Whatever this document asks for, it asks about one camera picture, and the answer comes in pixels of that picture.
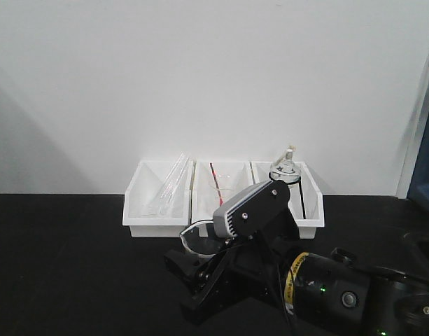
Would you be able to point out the middle white storage bin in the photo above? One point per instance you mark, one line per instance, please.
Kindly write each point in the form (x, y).
(235, 175)

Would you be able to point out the glass test tubes bundle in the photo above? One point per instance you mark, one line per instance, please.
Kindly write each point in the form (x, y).
(161, 204)

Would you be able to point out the red glass stirring rod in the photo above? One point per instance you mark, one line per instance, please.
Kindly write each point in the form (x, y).
(217, 187)

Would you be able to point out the black wire tripod stand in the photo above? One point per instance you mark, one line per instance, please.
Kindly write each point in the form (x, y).
(301, 199)

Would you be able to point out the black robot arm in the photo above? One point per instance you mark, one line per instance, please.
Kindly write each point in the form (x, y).
(335, 294)

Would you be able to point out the white storage bin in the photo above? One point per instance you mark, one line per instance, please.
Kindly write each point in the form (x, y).
(146, 183)
(235, 175)
(313, 201)

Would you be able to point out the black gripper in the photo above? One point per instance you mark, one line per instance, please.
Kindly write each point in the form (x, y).
(256, 266)

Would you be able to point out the clear beaker in bin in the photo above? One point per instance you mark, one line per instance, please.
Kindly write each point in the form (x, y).
(227, 194)

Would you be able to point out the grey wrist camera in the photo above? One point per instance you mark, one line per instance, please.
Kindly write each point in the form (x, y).
(260, 207)

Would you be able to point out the left white storage bin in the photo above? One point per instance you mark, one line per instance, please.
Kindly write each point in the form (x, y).
(146, 183)

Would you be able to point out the right white storage bin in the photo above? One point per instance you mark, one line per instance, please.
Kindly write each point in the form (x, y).
(313, 201)

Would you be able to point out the clear glass beaker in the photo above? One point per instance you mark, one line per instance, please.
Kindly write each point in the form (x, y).
(200, 239)

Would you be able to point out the glass alcohol lamp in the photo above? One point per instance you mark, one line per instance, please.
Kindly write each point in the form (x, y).
(284, 168)

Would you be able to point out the blue cabinet at right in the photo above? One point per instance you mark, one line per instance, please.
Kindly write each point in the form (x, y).
(418, 190)

